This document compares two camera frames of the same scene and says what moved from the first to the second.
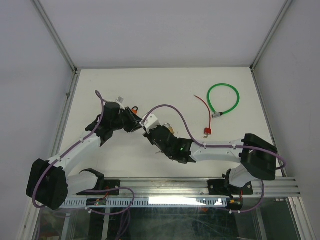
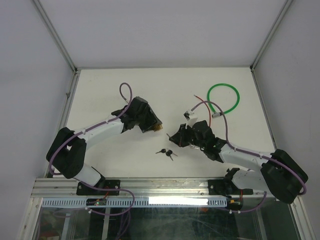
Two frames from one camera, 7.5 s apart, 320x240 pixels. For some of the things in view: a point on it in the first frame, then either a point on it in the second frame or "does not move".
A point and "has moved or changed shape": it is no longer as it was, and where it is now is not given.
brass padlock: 170,128 has moved or changed shape
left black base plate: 109,184 does not move
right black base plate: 225,187 does not move
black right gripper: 148,136 -> 178,138
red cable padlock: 207,131 does not move
